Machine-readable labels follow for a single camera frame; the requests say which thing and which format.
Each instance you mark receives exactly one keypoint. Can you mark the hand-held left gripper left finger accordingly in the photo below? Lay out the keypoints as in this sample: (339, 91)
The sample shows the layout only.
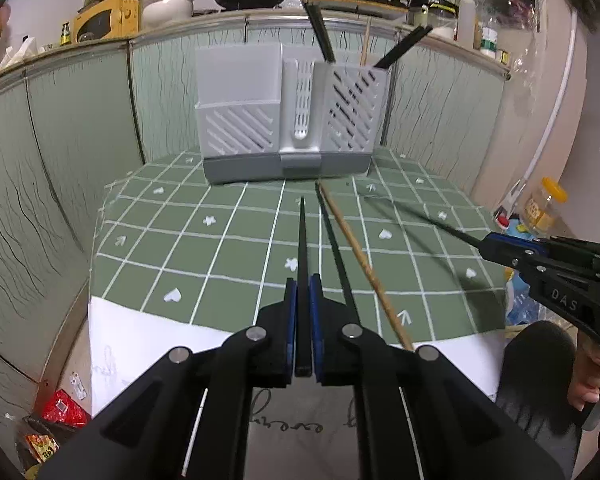
(291, 310)

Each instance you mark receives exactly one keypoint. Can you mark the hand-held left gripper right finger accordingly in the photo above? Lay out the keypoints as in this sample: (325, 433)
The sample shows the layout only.
(315, 310)

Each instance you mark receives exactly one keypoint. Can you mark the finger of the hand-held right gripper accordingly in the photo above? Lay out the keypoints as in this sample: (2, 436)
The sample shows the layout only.
(530, 243)
(500, 252)

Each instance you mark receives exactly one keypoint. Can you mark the black chopstick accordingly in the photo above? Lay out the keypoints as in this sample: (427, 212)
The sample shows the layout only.
(336, 260)
(430, 222)
(325, 35)
(316, 32)
(399, 46)
(407, 46)
(303, 250)

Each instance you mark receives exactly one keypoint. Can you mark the white utensil holder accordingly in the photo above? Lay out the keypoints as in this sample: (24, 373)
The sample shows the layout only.
(240, 110)

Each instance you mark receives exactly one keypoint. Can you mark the wooden chopstick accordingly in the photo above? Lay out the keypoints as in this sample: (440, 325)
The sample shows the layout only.
(365, 270)
(366, 42)

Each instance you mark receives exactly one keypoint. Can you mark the person's right hand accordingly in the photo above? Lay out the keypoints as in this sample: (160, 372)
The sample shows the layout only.
(585, 375)

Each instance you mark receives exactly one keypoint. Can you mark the red cap bottle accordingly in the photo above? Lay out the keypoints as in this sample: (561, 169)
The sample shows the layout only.
(502, 222)

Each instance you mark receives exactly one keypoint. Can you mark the yellow cap plastic jar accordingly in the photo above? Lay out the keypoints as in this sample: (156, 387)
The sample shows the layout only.
(542, 207)

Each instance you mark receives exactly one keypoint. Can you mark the blue plastic basin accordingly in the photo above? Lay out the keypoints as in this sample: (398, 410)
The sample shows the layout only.
(520, 287)

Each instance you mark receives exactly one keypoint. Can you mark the white pipe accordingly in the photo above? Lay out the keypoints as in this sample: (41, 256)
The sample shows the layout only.
(555, 105)

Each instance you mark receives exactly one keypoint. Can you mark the green checked tablecloth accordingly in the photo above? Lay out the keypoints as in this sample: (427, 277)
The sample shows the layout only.
(205, 260)

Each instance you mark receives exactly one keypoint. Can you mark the dark cloth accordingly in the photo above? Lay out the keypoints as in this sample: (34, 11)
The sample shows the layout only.
(535, 385)

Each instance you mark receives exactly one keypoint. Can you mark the white paper sheet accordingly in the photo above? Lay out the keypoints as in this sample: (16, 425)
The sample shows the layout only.
(155, 340)

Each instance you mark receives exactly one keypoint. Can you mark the small yellow jar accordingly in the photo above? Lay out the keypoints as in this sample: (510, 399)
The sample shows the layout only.
(503, 56)

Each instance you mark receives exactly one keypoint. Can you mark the green label bottle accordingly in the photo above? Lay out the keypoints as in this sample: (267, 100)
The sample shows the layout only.
(490, 45)

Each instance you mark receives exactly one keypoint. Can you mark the clear plastic sheet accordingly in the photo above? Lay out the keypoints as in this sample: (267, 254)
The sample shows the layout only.
(510, 5)

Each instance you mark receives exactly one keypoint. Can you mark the white squeeze bottle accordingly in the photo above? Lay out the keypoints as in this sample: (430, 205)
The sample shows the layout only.
(466, 22)

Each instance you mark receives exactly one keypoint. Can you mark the small white hinge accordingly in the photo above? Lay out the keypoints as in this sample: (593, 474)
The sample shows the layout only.
(78, 386)

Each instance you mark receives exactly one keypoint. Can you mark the glass jar black lid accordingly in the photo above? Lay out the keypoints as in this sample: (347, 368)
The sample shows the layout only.
(437, 5)

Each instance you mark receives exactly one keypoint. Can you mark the wooden cutting board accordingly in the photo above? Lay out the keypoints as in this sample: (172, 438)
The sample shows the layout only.
(360, 5)

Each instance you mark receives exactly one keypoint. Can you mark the red yellow snack packet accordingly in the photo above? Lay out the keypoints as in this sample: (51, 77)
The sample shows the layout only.
(40, 447)

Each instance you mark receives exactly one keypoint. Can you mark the white lidded pot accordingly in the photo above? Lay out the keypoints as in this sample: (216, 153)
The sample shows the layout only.
(167, 10)

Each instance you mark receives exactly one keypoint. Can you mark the yellow box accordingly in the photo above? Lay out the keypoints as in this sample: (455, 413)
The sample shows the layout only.
(105, 17)

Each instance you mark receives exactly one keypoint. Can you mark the green glass bottle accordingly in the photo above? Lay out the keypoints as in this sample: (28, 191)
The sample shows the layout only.
(65, 34)

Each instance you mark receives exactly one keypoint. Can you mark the white cloth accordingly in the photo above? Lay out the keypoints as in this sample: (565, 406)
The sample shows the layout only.
(15, 55)

